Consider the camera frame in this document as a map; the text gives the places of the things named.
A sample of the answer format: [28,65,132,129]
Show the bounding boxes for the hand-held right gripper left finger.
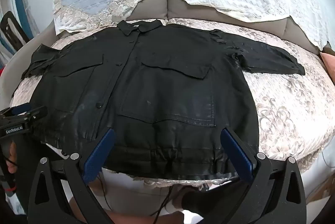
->
[26,128,117,224]

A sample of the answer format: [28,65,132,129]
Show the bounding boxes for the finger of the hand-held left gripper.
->
[0,105,48,125]

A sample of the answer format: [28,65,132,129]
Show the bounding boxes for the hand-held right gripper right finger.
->
[220,128,307,224]

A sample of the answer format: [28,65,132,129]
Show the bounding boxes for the black jacket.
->
[22,19,306,183]

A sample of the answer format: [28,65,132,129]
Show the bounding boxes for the person's left hand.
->
[6,141,19,175]

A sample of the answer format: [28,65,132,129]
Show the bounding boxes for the person's white pants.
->
[103,169,184,216]

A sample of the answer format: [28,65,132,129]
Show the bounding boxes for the black metal stand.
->
[0,10,28,50]

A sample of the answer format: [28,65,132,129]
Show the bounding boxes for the pink cushion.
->
[321,51,335,75]

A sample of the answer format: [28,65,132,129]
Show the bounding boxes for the grey sofa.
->
[5,0,323,109]

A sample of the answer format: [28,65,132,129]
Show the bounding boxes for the thin black cable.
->
[98,174,174,223]

